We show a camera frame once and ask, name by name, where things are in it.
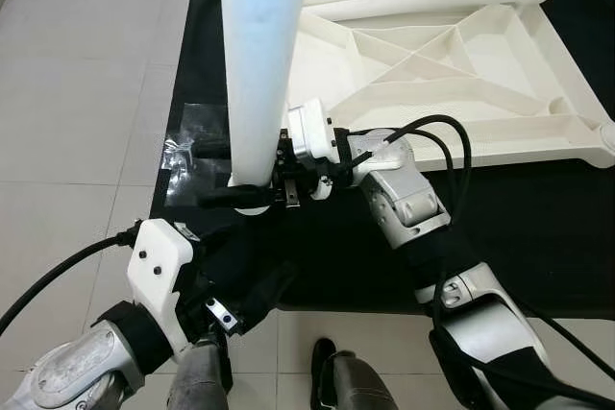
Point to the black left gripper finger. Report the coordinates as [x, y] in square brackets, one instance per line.
[267, 295]
[231, 242]

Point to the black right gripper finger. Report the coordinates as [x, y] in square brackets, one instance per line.
[211, 148]
[240, 196]

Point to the white plastic table top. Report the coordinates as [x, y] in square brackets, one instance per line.
[432, 74]

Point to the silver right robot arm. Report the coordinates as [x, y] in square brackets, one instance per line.
[408, 199]

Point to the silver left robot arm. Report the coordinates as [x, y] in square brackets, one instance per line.
[67, 372]

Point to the clear plastic sheet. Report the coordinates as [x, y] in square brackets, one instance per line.
[192, 165]

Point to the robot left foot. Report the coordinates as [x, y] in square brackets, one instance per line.
[200, 381]

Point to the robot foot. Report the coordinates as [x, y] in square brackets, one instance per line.
[200, 381]
[351, 381]

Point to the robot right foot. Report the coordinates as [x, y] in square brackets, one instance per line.
[351, 381]

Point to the black tablecloth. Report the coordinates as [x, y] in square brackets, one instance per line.
[519, 237]

